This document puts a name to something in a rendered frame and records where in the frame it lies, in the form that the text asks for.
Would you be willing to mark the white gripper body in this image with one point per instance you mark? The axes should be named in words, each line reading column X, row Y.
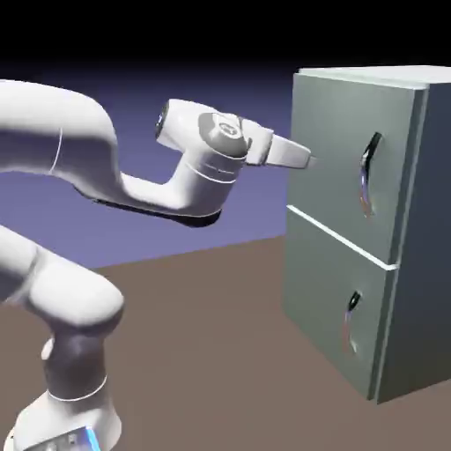
column 287, row 151

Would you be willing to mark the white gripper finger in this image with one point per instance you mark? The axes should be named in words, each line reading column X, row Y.
column 313, row 161

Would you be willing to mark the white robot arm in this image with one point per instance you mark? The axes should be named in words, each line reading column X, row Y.
column 81, row 141

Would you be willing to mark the tall grey-green cabinet door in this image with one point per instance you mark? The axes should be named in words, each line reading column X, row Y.
column 331, row 116

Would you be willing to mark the short grey-green cabinet door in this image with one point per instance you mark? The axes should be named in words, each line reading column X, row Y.
column 317, row 282

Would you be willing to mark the grey-green painted cabinet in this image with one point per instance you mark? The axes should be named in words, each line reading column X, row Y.
column 426, row 246

